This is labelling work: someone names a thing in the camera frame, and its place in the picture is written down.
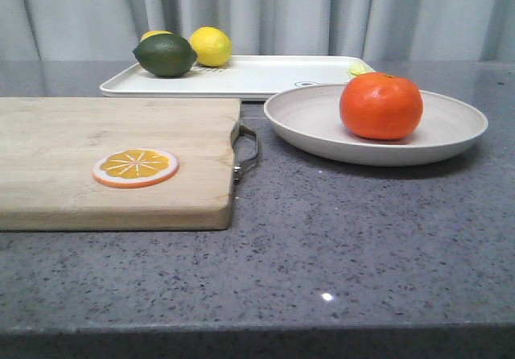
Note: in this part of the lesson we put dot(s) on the beige round plate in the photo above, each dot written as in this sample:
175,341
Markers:
309,118

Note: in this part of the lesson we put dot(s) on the orange mandarin fruit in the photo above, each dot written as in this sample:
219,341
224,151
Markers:
380,106

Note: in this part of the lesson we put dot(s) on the white rectangular tray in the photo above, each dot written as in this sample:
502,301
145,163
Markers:
249,78

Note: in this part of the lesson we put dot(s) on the yellow lemon front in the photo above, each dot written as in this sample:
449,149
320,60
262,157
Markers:
212,46

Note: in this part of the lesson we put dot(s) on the orange slice toy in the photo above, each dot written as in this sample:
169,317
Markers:
135,168

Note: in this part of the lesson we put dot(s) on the yellow plastic fork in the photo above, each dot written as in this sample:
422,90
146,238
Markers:
357,69

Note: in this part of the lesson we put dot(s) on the green lime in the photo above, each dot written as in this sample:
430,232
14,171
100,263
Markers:
165,55

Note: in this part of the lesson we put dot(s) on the yellow lemon behind lime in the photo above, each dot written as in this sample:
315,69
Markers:
149,34

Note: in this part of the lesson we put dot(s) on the wooden cutting board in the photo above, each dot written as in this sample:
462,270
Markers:
49,146

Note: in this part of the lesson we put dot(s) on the grey curtain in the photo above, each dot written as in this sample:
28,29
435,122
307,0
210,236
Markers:
407,30

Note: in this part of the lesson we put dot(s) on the metal cutting board handle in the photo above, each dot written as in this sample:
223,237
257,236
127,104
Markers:
244,146

